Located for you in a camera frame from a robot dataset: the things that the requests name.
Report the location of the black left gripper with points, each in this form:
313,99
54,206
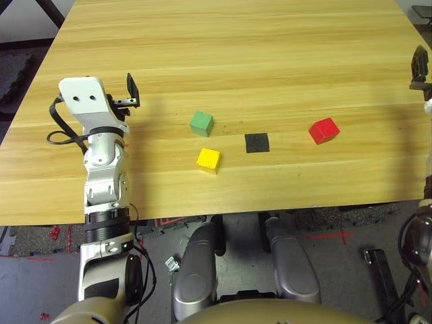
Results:
121,107

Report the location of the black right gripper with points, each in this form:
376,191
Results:
418,86

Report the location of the green wooden block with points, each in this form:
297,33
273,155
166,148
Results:
201,123

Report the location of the yellow wooden block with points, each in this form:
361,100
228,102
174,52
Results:
208,159

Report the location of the red wooden block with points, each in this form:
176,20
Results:
323,130

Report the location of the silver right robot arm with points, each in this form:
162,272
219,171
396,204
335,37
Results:
420,243

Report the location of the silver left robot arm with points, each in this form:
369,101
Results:
101,158

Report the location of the black foam floor mat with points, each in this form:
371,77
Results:
15,79

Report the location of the black square marker patch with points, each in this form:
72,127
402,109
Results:
257,143

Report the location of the red tape outline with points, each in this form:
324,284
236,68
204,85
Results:
168,221

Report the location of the red tape strip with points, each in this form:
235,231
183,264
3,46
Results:
141,249

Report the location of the dark speckled floor mat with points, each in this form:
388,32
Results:
337,216

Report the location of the small silver clip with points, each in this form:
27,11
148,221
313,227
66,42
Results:
172,264

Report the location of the grey puzzle floor mat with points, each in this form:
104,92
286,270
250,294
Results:
30,240

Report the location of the grey left robot leg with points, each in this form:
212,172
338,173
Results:
197,266

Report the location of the grey robot leg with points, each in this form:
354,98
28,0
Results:
292,266
197,266

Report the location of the black bar on floor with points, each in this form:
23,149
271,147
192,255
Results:
379,280

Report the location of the grey right robot leg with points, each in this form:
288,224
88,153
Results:
292,266

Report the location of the beige robot torso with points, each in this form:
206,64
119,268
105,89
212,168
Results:
276,314

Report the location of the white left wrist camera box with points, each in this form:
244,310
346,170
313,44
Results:
84,98

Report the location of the black metal frame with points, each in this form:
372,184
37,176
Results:
50,13

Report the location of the black robot pelvis bracket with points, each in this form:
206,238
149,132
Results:
248,295

